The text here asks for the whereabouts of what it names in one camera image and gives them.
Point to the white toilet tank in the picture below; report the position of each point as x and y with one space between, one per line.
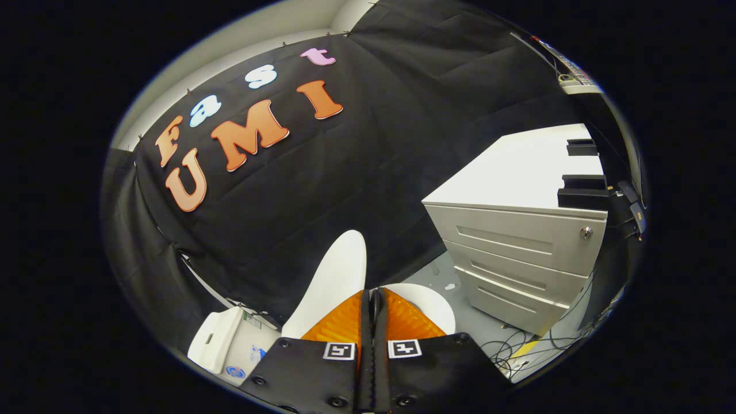
221 339

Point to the white drawer cabinet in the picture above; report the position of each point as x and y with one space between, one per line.
517 241

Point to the white toilet lid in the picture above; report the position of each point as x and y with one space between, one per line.
336 276

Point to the white cluttered shelf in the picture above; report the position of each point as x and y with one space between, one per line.
578 80

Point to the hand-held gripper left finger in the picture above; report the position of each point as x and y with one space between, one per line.
365 356

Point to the black box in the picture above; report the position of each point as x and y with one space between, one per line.
583 195
582 148

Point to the yellow black hazard tape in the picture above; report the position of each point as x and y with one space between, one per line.
526 349

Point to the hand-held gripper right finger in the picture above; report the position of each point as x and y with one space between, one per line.
381 356

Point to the black backdrop cloth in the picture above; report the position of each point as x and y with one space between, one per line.
374 172

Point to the black handheld device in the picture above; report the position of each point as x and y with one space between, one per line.
632 207

